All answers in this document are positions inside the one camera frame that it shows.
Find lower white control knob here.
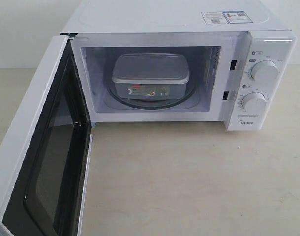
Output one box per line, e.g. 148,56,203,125
241,92,267,112

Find white microwave door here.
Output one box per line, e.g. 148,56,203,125
0,35,92,236

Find white control knob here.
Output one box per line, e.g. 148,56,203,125
250,60,279,83
241,92,267,112

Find printed paper instruction sheet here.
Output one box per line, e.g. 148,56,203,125
201,11,253,24

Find upper white control knob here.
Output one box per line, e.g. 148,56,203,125
250,60,279,83

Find white microwave oven body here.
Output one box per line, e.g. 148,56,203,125
61,0,296,131

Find glass turntable plate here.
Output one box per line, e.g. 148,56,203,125
103,69,198,110

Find white plastic lidded container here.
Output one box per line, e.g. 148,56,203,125
112,53,190,100

